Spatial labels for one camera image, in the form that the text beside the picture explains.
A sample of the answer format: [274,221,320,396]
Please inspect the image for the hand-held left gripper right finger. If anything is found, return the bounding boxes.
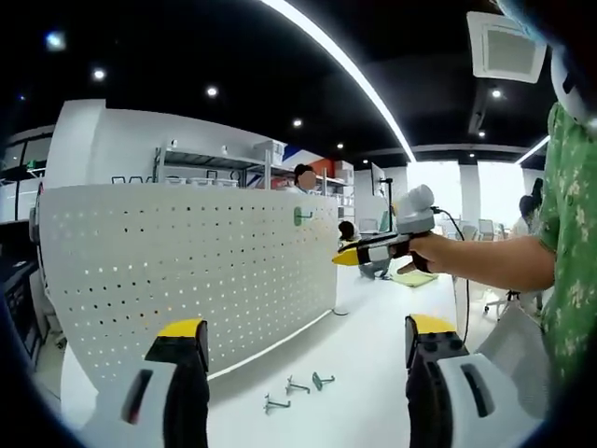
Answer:
[404,315,548,448]

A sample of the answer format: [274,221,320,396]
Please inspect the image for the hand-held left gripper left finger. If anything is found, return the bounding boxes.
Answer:
[76,317,211,448]

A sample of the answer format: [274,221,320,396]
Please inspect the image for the white perforated mounting plate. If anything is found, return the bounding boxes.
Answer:
[35,184,350,391]

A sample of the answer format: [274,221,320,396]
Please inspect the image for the person's right hand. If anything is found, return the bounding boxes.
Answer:
[396,231,463,277]

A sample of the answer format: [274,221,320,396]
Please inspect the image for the black tripod stand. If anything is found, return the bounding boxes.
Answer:
[378,175,396,234]

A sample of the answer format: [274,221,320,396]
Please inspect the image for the yellow cloth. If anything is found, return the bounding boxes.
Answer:
[394,270,438,289]

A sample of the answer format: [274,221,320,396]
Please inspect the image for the grey mesh office chair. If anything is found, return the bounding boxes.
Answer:
[474,298,559,421]

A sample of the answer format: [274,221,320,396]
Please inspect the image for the white storage box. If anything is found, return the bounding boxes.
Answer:
[254,139,286,165]

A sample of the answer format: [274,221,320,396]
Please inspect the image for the ceiling air conditioner unit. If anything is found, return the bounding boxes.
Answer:
[465,11,550,85]

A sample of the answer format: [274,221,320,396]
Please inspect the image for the white worn device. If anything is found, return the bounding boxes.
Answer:
[549,44,597,132]

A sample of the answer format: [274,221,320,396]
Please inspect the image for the dark furniture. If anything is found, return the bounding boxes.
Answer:
[0,218,46,370]

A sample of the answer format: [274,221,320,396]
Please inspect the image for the long ceiling light strip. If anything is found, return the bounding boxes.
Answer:
[258,0,415,162]

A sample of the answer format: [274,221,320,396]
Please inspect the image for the black cable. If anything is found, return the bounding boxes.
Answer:
[429,206,470,344]

